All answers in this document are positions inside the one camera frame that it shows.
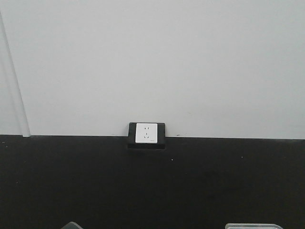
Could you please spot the gray cloth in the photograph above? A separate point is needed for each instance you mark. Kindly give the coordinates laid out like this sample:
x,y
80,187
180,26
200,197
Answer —
x,y
71,225

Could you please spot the clear plastic tray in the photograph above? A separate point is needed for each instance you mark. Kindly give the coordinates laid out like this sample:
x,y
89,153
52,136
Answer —
x,y
251,226

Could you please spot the white power outlet plate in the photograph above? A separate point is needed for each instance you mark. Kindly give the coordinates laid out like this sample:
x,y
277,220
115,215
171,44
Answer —
x,y
146,133

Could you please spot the black socket box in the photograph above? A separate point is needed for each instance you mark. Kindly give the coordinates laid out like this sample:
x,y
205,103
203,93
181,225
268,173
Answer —
x,y
161,138

